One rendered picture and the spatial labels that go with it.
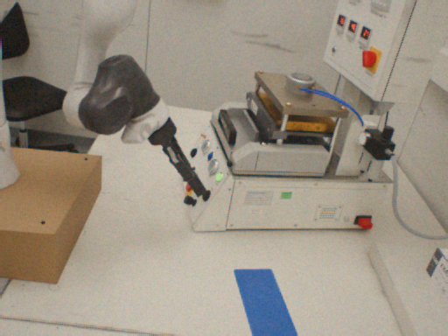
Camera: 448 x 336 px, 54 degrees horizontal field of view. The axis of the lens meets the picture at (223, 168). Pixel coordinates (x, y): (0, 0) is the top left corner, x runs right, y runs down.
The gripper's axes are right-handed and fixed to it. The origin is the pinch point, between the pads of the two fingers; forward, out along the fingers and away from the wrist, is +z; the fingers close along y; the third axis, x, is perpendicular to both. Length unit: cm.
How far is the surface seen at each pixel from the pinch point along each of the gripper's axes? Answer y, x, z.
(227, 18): 161, -43, 14
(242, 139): 7.6, -16.4, -0.6
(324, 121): 2.7, -37.8, 3.6
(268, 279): -23.2, -5.6, 18.9
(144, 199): 10.4, 16.7, 3.0
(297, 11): 152, -80, 28
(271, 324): -36.2, -2.9, 17.1
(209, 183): 3.2, -2.7, 3.9
